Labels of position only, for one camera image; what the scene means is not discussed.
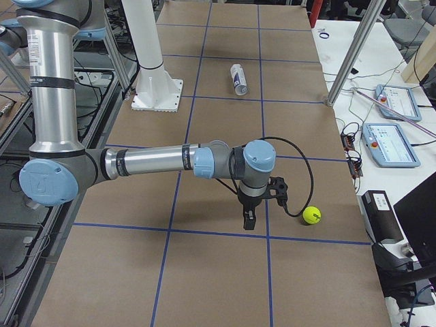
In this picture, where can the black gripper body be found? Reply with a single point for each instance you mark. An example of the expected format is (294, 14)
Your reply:
(249, 201)

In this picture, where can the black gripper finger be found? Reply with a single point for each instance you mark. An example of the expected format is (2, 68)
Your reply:
(249, 219)

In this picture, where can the yellow tennis ball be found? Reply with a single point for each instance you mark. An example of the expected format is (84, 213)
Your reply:
(311, 215)

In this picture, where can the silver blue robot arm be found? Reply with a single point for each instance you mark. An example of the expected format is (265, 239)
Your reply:
(60, 167)

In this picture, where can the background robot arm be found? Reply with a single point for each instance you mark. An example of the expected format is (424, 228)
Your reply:
(13, 36)

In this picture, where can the small circuit board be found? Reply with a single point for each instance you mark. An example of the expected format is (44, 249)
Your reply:
(353, 157)

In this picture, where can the black box with label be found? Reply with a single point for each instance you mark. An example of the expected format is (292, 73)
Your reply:
(384, 226)

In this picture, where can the lower blue teach pendant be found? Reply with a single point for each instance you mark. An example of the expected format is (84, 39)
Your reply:
(388, 145)

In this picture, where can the blue teach pendant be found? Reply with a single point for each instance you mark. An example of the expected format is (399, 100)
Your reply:
(399, 99)
(388, 145)

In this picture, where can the black monitor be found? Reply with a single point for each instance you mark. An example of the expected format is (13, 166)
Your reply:
(416, 215)

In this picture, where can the upper blue teach pendant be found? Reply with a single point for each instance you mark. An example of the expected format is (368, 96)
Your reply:
(399, 99)

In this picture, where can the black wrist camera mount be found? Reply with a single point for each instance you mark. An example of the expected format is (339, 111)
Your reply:
(277, 189)

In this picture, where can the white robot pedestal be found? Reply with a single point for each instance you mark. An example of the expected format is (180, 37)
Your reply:
(155, 89)

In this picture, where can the aluminium frame post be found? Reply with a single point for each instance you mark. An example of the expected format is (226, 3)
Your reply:
(362, 32)

